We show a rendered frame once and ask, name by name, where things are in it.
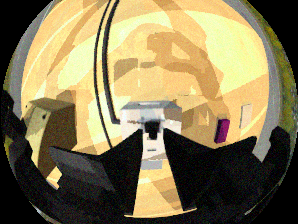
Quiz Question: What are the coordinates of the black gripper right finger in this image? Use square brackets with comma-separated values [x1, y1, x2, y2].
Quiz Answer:
[162, 128, 257, 212]

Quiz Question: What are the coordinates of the purple rectangular block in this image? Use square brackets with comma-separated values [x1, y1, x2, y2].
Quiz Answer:
[214, 119, 230, 144]

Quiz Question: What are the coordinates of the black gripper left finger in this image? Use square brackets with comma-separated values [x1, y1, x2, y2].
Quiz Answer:
[48, 129, 144, 216]

